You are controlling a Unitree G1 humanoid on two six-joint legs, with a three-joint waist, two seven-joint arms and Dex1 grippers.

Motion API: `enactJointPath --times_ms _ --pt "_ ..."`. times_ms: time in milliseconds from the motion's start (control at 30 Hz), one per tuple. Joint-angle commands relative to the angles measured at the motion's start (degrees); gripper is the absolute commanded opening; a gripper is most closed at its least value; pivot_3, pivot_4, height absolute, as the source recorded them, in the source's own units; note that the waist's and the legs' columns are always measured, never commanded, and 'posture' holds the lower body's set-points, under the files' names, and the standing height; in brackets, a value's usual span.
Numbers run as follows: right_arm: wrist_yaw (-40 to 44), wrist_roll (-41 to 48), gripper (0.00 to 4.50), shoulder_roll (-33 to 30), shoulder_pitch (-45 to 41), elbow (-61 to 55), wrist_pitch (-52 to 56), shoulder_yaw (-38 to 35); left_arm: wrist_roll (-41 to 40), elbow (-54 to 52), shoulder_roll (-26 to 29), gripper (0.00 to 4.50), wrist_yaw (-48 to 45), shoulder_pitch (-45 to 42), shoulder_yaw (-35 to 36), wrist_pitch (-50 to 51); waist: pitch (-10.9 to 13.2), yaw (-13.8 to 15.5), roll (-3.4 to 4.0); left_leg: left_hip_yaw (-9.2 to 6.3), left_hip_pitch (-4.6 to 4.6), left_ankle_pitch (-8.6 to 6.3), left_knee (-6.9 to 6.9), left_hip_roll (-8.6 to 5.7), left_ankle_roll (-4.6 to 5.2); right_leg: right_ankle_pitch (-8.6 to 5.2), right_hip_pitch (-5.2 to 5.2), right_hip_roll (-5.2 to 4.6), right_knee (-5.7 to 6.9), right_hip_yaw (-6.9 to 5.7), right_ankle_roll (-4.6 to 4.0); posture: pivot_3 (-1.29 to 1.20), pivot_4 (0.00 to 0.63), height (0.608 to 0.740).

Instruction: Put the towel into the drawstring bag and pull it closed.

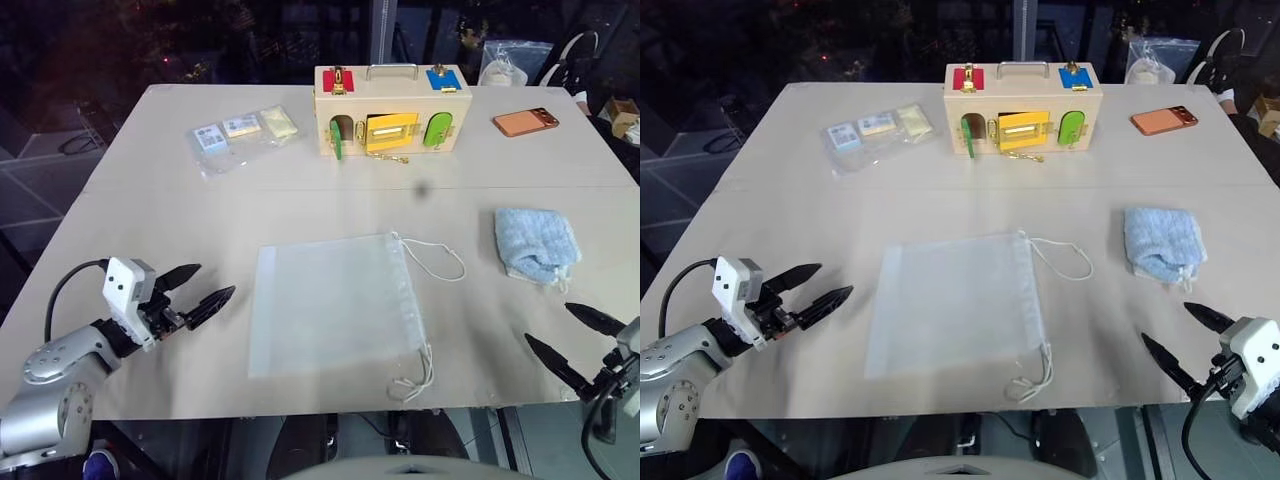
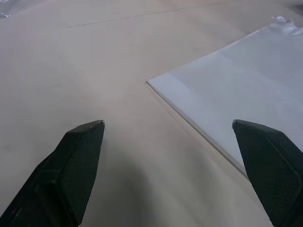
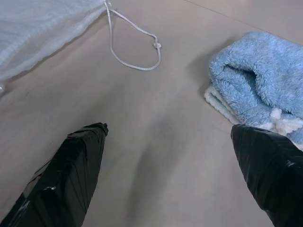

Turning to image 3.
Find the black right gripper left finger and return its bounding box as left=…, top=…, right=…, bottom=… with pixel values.
left=0, top=122, right=109, bottom=227

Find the white mesh laundry bag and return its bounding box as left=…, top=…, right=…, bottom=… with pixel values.
left=0, top=0, right=107, bottom=92

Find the white drawstring cord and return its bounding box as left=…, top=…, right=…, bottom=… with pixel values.
left=103, top=0, right=163, bottom=71

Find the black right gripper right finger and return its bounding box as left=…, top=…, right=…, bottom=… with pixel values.
left=230, top=124, right=303, bottom=227

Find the blue fluffy garment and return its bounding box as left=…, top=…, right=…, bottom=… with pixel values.
left=204, top=31, right=303, bottom=150

